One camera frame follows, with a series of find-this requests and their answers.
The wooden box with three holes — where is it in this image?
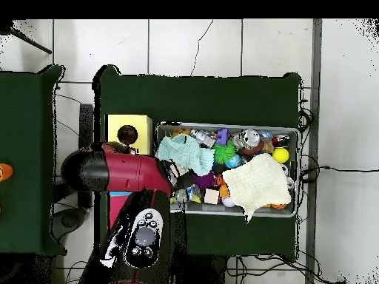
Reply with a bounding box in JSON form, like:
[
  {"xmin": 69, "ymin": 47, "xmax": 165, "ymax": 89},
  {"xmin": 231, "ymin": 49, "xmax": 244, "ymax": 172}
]
[{"xmin": 106, "ymin": 114, "xmax": 153, "ymax": 231}]

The shallow clear mesh bin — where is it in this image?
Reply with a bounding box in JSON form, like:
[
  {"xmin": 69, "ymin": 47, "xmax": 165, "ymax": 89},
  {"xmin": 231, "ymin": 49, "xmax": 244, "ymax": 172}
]
[{"xmin": 155, "ymin": 121, "xmax": 300, "ymax": 219}]

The mint green muslin cloth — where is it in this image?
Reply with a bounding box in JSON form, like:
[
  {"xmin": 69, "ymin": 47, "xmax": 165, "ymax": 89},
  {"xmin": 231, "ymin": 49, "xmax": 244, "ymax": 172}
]
[{"xmin": 156, "ymin": 133, "xmax": 216, "ymax": 178}]

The silver toy robot figure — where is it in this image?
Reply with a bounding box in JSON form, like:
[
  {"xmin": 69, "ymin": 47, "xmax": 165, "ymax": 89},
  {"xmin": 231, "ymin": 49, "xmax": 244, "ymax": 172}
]
[{"xmin": 189, "ymin": 128, "xmax": 217, "ymax": 148}]

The green spiky rubber ball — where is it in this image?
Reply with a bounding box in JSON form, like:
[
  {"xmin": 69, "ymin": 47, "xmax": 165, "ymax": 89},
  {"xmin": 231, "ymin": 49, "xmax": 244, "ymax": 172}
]
[{"xmin": 213, "ymin": 141, "xmax": 236, "ymax": 166}]

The purple plastic toy block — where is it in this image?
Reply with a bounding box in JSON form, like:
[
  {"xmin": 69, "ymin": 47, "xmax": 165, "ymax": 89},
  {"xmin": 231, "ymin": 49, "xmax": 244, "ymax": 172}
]
[{"xmin": 215, "ymin": 127, "xmax": 229, "ymax": 146}]

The plain wooden cube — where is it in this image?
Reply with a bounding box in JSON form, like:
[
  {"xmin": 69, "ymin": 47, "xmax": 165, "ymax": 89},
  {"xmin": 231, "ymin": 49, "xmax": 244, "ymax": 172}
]
[{"xmin": 204, "ymin": 188, "xmax": 220, "ymax": 205}]

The blue globe ball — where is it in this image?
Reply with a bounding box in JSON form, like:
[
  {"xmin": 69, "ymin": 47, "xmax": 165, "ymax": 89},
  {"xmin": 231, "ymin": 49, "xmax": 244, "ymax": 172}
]
[{"xmin": 226, "ymin": 154, "xmax": 243, "ymax": 169}]

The silver metal can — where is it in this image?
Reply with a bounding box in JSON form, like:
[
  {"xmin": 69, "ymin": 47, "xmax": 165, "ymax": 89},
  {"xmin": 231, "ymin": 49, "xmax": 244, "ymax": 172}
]
[{"xmin": 232, "ymin": 129, "xmax": 261, "ymax": 149}]

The cream muslin cloth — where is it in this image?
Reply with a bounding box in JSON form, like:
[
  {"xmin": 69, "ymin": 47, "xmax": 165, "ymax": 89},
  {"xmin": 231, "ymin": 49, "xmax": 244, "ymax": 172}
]
[{"xmin": 221, "ymin": 152, "xmax": 292, "ymax": 223}]

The yellow smiley ball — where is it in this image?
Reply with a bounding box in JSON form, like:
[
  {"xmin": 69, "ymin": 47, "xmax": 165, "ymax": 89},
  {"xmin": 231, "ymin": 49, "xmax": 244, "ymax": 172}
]
[{"xmin": 272, "ymin": 147, "xmax": 290, "ymax": 164}]

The black stand bar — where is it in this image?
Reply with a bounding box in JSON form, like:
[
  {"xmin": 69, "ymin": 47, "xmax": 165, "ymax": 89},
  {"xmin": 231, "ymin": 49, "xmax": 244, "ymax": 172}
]
[{"xmin": 78, "ymin": 103, "xmax": 95, "ymax": 209}]

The dark green neighbour table cloth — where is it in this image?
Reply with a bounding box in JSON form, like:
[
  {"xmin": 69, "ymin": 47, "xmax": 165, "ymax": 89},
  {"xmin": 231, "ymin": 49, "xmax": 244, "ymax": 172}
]
[{"xmin": 0, "ymin": 64, "xmax": 67, "ymax": 257}]

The orange toy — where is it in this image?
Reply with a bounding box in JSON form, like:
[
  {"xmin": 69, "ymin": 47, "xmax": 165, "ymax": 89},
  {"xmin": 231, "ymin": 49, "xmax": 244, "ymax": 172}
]
[{"xmin": 0, "ymin": 163, "xmax": 14, "ymax": 182}]

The black tripod leg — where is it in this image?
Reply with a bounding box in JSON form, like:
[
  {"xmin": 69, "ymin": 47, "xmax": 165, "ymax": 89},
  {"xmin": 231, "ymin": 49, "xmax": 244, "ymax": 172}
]
[{"xmin": 0, "ymin": 20, "xmax": 53, "ymax": 55}]

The black power cable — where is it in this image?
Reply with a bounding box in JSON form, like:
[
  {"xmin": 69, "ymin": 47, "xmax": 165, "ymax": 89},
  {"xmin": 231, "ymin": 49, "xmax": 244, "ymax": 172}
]
[{"xmin": 298, "ymin": 165, "xmax": 379, "ymax": 183}]

